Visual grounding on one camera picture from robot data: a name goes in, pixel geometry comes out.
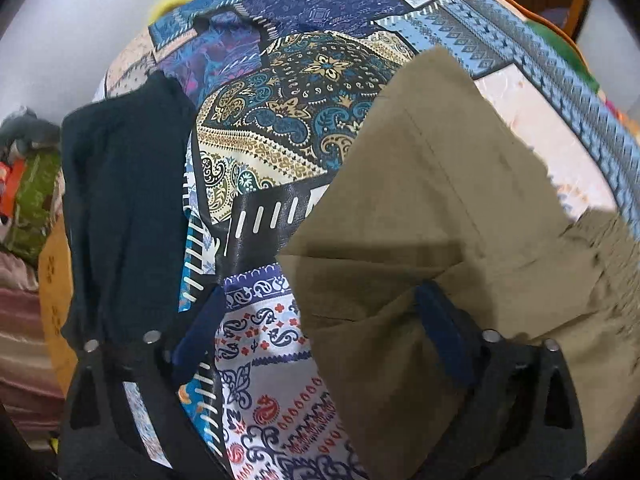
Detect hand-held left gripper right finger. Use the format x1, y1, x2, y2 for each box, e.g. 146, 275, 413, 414
414, 280, 588, 480

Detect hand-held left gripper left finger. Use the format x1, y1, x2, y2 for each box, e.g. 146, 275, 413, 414
59, 285, 237, 480

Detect olive green pants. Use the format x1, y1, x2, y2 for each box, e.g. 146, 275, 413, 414
275, 45, 640, 480

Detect wooden lap desk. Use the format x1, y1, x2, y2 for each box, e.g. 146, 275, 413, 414
37, 217, 81, 396

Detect dark folded garment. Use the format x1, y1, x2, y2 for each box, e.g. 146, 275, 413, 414
59, 70, 201, 358

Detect green patterned bag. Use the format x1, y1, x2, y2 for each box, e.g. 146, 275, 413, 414
0, 150, 65, 258

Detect orange box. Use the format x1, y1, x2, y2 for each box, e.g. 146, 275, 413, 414
0, 159, 28, 218

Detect blue patchwork blanket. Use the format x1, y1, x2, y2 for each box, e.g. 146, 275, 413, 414
92, 0, 640, 480

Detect grey plush toy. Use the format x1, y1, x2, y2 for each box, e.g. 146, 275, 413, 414
0, 106, 62, 153

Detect green cloth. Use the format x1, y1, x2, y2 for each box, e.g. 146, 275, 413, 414
525, 15, 603, 93

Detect yellow foam arch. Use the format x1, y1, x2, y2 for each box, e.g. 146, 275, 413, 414
149, 0, 203, 23

